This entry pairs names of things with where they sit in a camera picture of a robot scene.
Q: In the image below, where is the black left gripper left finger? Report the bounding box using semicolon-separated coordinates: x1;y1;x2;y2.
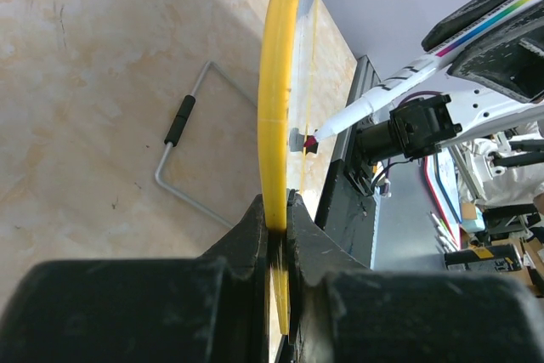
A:
1;196;269;362

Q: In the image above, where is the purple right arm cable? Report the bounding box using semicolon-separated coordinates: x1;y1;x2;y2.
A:
397;90;443;107

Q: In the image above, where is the yellow framed whiteboard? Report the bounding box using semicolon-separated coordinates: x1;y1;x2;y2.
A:
258;0;319;335

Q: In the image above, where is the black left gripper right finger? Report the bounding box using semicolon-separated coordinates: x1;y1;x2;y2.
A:
286;192;543;362

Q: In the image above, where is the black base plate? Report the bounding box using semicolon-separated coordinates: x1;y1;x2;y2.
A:
314;56;383;270

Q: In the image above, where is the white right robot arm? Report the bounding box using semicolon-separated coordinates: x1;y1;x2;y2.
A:
353;0;543;163

